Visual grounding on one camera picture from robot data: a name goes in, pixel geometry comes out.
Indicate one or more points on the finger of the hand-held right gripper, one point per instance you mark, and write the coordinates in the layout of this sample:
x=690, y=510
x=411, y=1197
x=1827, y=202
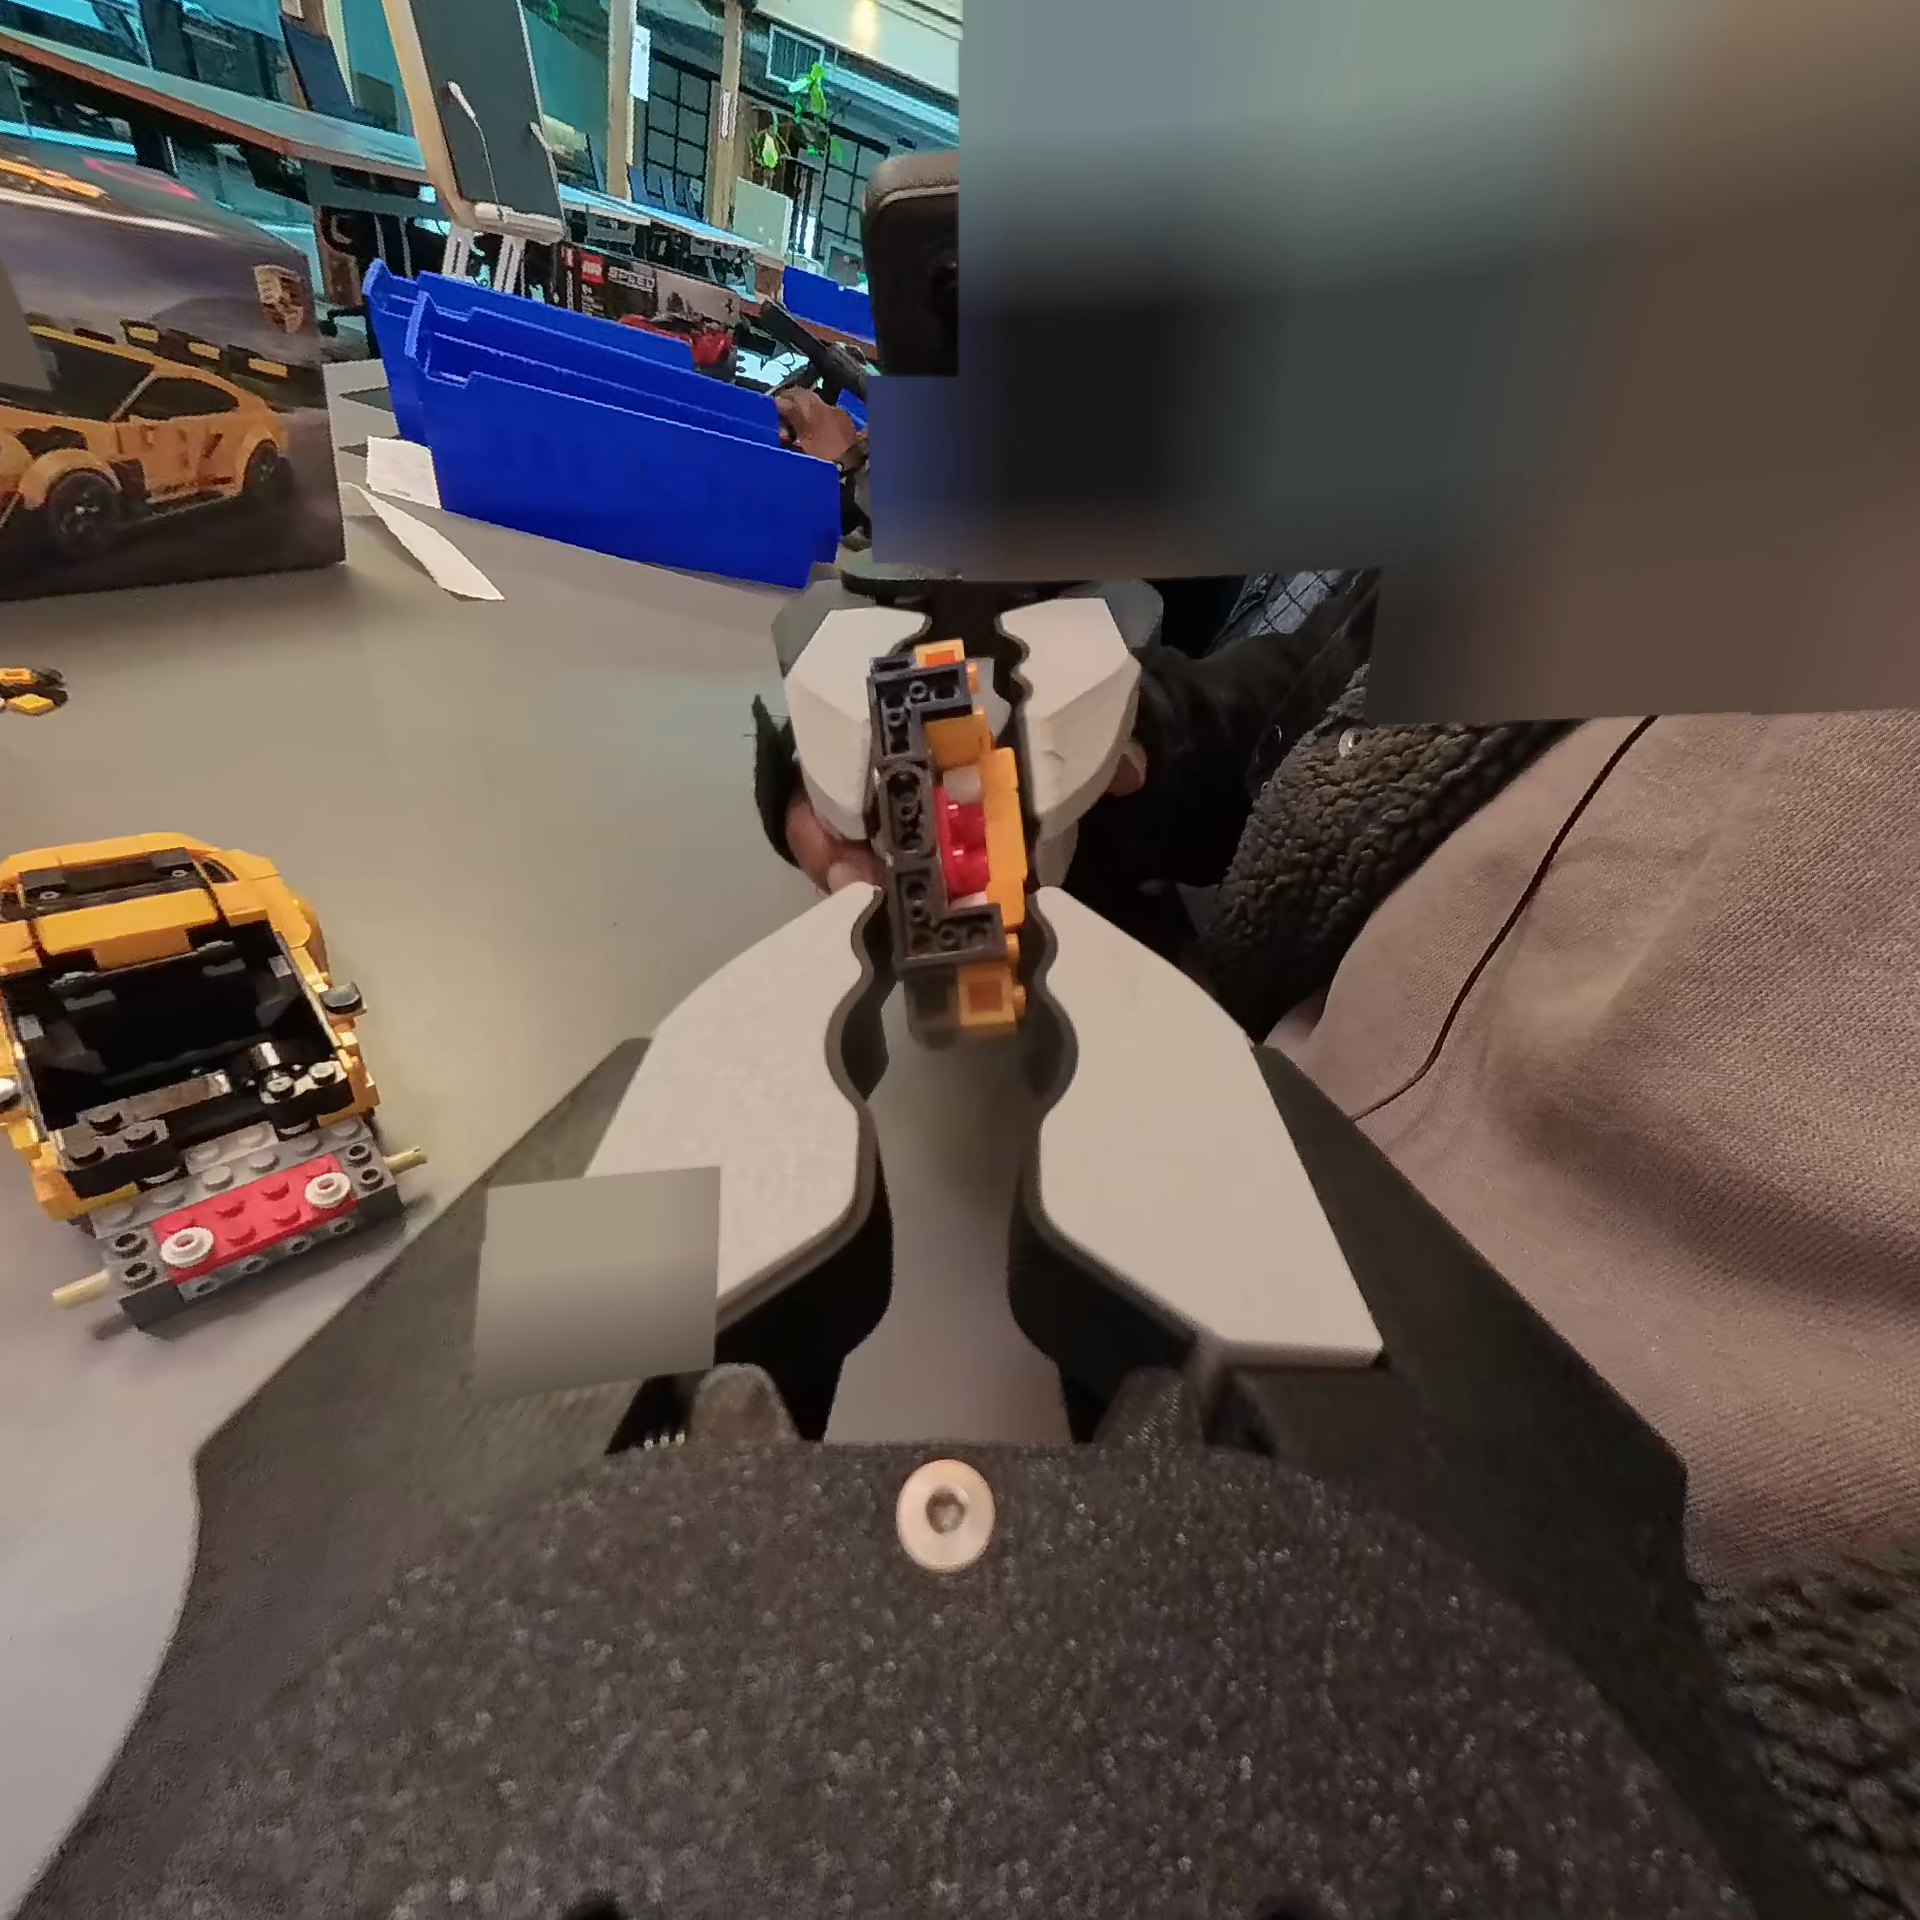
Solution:
x=1087, y=706
x=827, y=706

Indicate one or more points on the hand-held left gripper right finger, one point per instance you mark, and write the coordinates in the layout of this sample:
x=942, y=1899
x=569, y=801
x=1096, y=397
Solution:
x=1201, y=1187

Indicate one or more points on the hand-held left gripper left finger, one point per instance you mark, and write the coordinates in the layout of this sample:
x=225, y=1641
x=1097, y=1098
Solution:
x=750, y=1112

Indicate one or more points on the orange red grey lego assembly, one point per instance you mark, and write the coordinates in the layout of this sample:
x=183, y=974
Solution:
x=955, y=856

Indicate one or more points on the yellow lego car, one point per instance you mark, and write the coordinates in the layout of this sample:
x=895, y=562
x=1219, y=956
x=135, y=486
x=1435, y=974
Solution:
x=194, y=1051

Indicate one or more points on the lego set box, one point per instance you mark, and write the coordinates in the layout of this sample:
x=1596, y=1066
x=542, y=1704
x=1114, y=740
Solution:
x=151, y=390

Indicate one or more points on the small lego parts cluster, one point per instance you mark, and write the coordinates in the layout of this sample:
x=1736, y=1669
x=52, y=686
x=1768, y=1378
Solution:
x=25, y=691

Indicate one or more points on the blue plastic bin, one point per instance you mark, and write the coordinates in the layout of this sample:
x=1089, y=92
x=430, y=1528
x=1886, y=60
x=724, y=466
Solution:
x=825, y=299
x=497, y=325
x=660, y=480

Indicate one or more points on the plaid cloth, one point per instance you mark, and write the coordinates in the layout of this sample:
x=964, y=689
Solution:
x=1276, y=635

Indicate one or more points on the dark fleece jacket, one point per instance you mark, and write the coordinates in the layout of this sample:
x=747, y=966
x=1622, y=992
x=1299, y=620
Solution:
x=1366, y=842

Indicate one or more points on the white paper bags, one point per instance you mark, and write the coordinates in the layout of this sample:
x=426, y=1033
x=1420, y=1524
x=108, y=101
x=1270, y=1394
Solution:
x=422, y=536

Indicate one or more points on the beige garment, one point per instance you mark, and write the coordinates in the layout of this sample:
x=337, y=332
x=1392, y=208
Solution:
x=1681, y=1141

